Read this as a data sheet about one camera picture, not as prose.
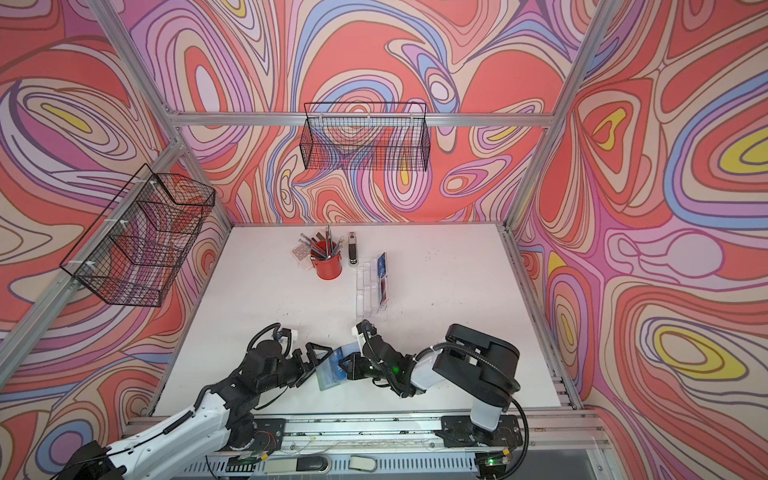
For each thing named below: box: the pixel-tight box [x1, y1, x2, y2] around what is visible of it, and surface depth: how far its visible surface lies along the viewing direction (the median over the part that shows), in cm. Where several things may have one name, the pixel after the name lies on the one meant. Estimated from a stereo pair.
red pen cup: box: [310, 240, 343, 281], surface depth 103 cm
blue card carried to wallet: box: [330, 347, 347, 381], surface depth 85 cm
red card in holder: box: [380, 277, 387, 305], surface depth 89 cm
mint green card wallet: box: [316, 342, 361, 391], surface depth 84 cm
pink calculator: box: [291, 244, 312, 268], surface depth 110 cm
